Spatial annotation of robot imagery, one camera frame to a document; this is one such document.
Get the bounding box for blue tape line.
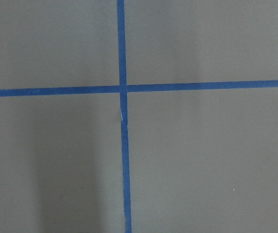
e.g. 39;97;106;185
0;79;278;98
116;0;133;233

